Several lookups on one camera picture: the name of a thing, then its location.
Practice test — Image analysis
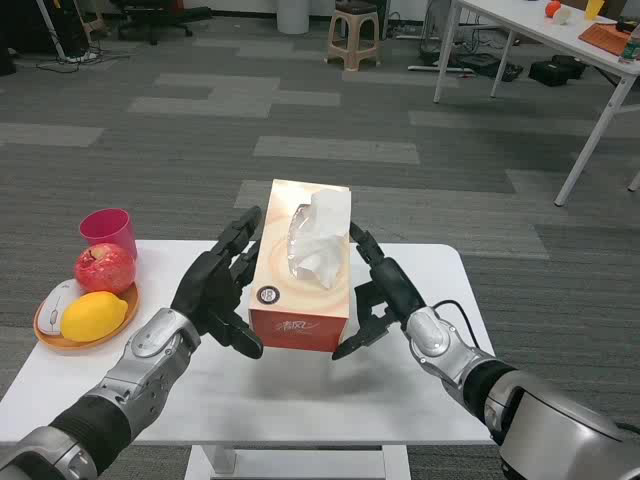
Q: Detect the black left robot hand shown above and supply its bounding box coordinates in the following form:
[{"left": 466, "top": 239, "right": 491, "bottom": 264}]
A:
[{"left": 169, "top": 205, "right": 265, "bottom": 360}]

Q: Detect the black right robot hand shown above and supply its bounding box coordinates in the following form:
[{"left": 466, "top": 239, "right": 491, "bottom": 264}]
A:
[{"left": 331, "top": 221, "right": 429, "bottom": 362}]

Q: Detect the orange tissue box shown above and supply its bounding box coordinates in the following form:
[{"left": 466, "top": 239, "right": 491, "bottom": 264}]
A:
[{"left": 248, "top": 178, "right": 353, "bottom": 353}]

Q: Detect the orange plate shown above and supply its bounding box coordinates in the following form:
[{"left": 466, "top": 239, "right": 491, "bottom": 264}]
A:
[{"left": 33, "top": 282, "right": 141, "bottom": 350}]

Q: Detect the red apple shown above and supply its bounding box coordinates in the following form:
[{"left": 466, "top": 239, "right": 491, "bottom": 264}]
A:
[{"left": 74, "top": 242, "right": 137, "bottom": 296}]

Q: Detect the pink plastic cup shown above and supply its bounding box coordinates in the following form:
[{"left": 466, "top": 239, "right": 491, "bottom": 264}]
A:
[{"left": 78, "top": 208, "right": 138, "bottom": 261}]

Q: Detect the yellow lemon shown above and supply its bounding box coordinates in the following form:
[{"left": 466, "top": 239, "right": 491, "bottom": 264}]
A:
[{"left": 60, "top": 290, "right": 129, "bottom": 343}]

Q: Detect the white computer mouse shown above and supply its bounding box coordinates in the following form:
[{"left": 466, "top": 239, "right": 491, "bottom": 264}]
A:
[{"left": 37, "top": 280, "right": 84, "bottom": 336}]

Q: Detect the black flat bag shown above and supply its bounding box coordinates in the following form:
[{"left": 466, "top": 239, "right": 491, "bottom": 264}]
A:
[{"left": 457, "top": 52, "right": 524, "bottom": 83}]

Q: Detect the black office chair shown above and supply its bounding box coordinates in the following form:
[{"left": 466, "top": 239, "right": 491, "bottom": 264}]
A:
[{"left": 115, "top": 0, "right": 211, "bottom": 46}]

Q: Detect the black hard case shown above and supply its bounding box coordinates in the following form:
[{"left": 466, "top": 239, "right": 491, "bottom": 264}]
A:
[{"left": 528, "top": 54, "right": 586, "bottom": 88}]

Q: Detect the beige plastic stool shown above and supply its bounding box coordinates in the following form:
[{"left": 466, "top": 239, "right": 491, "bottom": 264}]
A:
[{"left": 325, "top": 1, "right": 383, "bottom": 72}]

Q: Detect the white cylindrical bin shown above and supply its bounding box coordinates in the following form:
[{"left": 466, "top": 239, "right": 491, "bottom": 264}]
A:
[{"left": 276, "top": 0, "right": 310, "bottom": 35}]

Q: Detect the white long desk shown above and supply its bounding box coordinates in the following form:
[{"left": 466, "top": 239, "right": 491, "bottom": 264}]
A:
[{"left": 432, "top": 0, "right": 640, "bottom": 208}]

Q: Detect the white metal stand leg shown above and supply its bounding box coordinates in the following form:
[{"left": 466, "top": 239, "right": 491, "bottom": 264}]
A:
[{"left": 35, "top": 0, "right": 67, "bottom": 60}]

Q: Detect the black cabinet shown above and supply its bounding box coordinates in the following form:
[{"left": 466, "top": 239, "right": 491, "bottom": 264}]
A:
[{"left": 0, "top": 0, "right": 91, "bottom": 55}]

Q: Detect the orange flat tray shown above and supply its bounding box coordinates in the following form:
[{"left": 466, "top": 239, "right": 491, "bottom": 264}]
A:
[{"left": 578, "top": 23, "right": 632, "bottom": 57}]

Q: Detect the clear bottle green label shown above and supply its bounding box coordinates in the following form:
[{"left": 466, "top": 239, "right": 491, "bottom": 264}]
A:
[{"left": 617, "top": 37, "right": 640, "bottom": 66}]

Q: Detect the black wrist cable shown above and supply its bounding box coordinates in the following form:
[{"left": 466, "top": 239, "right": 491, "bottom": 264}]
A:
[{"left": 430, "top": 299, "right": 479, "bottom": 351}]

